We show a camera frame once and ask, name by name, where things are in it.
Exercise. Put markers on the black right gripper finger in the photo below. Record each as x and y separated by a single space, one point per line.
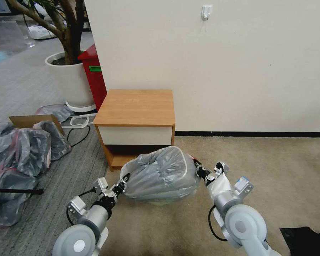
199 164
199 172

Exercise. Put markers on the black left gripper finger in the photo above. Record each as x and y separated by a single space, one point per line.
120 191
121 181

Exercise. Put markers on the grey translucent garbage bag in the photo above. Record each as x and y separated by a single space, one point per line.
160 173

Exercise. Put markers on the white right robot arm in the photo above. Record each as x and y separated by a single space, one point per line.
242 221

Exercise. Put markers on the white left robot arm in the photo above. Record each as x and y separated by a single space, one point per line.
88 222

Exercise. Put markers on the black plastic bag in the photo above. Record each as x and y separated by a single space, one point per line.
306 241

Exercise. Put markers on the white printed bag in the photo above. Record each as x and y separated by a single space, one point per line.
41 31

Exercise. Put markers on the white plastic sheet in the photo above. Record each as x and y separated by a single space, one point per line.
220 185

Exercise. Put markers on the wooden nightstand with white drawer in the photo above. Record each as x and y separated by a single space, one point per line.
134 112

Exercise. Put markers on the black rod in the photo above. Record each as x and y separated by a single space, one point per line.
16 191

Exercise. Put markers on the red bin with green label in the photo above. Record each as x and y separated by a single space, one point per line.
94 76

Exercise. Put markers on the brown cardboard box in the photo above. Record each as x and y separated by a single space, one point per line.
29 120

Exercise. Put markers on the white round planter pot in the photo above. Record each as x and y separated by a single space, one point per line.
72 80

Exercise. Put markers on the brown potted tree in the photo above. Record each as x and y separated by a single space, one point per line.
65 29

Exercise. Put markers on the clear plastic sheet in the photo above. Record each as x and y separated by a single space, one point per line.
9 34

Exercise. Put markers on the white plastic rectangular frame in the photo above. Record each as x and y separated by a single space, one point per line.
79 121

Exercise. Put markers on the white wall hook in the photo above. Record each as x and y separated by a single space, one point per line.
206 12

